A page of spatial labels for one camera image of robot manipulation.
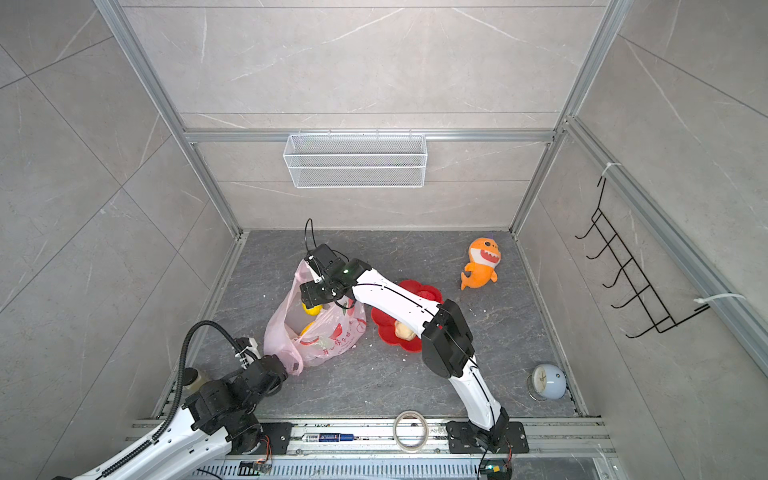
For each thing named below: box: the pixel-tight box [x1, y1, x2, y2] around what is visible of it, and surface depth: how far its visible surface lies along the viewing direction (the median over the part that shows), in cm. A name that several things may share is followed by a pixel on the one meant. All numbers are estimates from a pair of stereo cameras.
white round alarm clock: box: [527, 364, 567, 401], surface depth 77 cm
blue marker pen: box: [302, 433, 356, 443], surface depth 74 cm
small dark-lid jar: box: [183, 367, 207, 394], surface depth 76 cm
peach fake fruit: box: [394, 320, 417, 341], surface depth 89 cm
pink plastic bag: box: [264, 260, 367, 375], surface depth 81 cm
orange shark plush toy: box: [461, 237, 502, 291], surface depth 105 cm
